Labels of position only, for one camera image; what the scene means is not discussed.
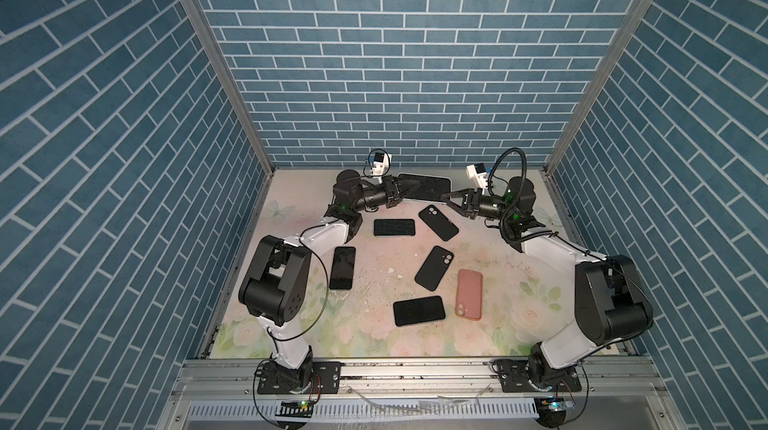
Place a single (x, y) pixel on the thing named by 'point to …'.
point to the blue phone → (431, 187)
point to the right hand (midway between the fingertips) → (441, 198)
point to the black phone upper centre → (394, 227)
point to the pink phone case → (469, 294)
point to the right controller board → (550, 411)
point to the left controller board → (296, 409)
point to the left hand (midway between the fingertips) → (418, 188)
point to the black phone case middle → (434, 268)
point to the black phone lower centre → (418, 310)
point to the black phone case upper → (442, 226)
